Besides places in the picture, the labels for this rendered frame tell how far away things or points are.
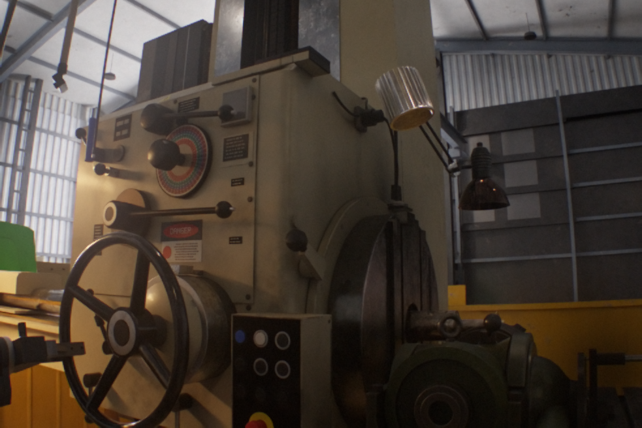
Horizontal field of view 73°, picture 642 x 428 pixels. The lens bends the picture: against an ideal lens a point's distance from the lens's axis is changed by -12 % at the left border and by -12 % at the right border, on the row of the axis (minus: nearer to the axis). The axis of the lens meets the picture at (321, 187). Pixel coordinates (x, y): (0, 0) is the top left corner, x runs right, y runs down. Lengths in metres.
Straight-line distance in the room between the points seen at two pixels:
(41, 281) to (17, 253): 2.66
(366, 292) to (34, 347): 0.65
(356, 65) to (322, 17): 0.27
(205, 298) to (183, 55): 1.59
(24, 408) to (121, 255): 2.64
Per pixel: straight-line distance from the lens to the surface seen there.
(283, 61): 1.07
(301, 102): 1.05
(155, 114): 1.20
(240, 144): 1.06
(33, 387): 3.84
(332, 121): 1.17
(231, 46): 2.16
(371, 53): 1.77
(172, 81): 2.36
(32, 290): 2.44
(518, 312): 3.23
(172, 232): 1.16
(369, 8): 1.86
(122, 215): 1.22
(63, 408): 4.00
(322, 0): 1.98
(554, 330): 3.23
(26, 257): 5.15
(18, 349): 0.98
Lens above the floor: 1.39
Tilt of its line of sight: 11 degrees up
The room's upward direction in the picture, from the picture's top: straight up
